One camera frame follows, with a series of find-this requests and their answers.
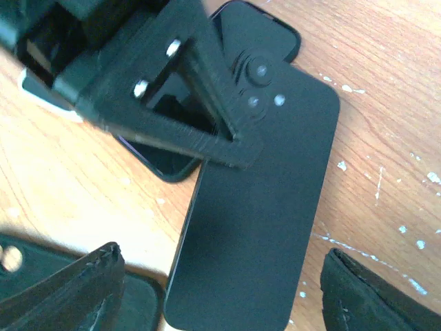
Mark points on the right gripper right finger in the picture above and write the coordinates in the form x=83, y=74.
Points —
x=355, y=298

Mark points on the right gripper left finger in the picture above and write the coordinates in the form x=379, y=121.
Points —
x=85, y=295

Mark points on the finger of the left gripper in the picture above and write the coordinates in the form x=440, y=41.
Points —
x=179, y=39

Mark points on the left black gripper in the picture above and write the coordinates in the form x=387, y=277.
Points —
x=46, y=36

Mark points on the black phone case front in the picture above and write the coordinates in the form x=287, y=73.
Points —
x=142, y=297

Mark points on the black phone case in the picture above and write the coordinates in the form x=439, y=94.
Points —
x=142, y=297
x=246, y=233
x=241, y=26

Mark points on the white phone case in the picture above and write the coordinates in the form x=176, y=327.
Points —
x=39, y=93

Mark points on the black phone case top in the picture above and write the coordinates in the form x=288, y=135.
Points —
x=241, y=26

